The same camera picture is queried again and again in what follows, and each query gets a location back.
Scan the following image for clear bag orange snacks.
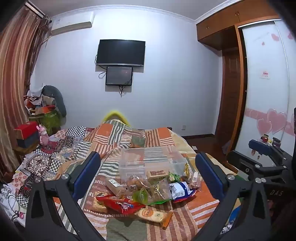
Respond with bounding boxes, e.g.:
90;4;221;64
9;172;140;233
125;175;150;192

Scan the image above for white sliding wardrobe door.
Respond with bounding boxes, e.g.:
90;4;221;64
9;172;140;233
235;20;295;166

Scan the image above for red gift box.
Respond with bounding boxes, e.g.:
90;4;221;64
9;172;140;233
14;121;39;140

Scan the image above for small wall monitor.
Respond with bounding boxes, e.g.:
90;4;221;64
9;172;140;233
105;66;133;86

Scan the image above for wooden wardrobe frame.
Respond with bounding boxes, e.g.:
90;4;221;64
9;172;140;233
196;1;278;152

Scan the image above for clear green-edged cookie bag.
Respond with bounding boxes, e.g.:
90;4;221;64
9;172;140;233
149;179;171;204

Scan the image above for dark blue box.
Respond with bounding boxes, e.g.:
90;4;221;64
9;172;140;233
16;132;39;148

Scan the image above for labelled bread roll pack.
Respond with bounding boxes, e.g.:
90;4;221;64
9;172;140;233
105;178;127;198

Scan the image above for red cartoon snack bag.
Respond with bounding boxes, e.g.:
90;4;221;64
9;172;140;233
95;195;145;215

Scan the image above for yellow chips snack bag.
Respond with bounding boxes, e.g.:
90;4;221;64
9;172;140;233
183;163;193;180

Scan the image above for brown text cake pack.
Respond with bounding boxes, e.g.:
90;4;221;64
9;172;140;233
147;169;169;184

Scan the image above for yellow foam headboard arch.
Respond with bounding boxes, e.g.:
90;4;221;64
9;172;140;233
102;110;130;126

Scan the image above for blue white snack bag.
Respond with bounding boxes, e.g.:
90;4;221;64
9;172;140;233
169;182;197;203

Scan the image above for pink rabbit toy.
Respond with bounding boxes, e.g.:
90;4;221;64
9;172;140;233
36;125;49;147

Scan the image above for large wall television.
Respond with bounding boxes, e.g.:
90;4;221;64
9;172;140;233
95;39;145;67

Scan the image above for green pea snack bag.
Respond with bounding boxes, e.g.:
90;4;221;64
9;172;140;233
168;172;181;183

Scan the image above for green shopping bag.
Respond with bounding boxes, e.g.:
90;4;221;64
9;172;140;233
40;110;61;136

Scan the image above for striped brown curtain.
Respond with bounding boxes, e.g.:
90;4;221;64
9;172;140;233
1;6;50;176

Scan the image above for checkered patchwork sheet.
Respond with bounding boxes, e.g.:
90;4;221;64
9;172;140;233
1;126;94;226

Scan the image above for white air conditioner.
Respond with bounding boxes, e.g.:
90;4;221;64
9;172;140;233
51;11;94;36

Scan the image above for clear plastic storage box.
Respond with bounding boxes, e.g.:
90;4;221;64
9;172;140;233
118;146;187;182

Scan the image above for orange bear biscuit pack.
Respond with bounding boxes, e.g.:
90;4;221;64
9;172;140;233
135;208;173;230

